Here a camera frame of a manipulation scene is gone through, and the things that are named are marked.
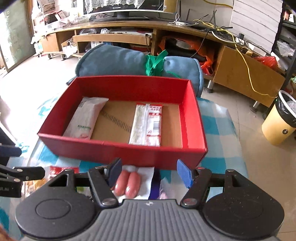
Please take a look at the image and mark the yellow trash bin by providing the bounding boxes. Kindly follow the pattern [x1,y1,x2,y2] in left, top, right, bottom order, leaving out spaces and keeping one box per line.
[261,90,295,146]

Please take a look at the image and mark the red Trolli candy bag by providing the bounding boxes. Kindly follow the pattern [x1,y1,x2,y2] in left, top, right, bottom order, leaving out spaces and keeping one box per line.
[47,166,79,180]

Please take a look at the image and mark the yellow cable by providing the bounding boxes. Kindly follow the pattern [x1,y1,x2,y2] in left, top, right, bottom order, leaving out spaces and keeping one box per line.
[201,0,277,99]

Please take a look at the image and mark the white red spicy strip packet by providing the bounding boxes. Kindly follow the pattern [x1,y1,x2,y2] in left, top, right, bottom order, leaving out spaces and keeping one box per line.
[129,103,163,147]

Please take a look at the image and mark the television with lace cover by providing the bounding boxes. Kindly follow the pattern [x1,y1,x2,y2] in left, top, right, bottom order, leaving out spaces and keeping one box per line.
[83,0,178,22]

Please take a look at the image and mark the green strap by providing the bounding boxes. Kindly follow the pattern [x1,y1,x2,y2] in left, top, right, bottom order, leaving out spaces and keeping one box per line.
[145,49,181,78]

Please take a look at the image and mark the red cardboard box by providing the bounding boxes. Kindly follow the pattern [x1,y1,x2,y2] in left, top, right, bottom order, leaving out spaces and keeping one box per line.
[38,76,208,170]

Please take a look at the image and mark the black metal shelf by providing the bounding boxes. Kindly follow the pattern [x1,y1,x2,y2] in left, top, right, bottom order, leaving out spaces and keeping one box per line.
[272,1,295,89]

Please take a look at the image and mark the rolled blue blanket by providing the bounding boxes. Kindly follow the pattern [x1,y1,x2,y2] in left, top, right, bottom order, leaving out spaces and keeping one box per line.
[75,44,204,97]

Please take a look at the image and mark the pink sausages in white pack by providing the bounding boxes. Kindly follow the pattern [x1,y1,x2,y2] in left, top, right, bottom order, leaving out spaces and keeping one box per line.
[111,165,154,203]

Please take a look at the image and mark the blue white checkered cloth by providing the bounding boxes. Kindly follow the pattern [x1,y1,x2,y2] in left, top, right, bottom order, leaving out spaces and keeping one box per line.
[1,98,248,240]

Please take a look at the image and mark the orange plastic bag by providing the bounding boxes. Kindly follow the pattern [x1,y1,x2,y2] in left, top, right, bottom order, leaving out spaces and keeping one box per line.
[159,36,215,76]

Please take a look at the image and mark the wooden TV cabinet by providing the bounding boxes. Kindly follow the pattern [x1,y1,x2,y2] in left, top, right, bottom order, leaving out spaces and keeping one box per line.
[39,21,285,107]

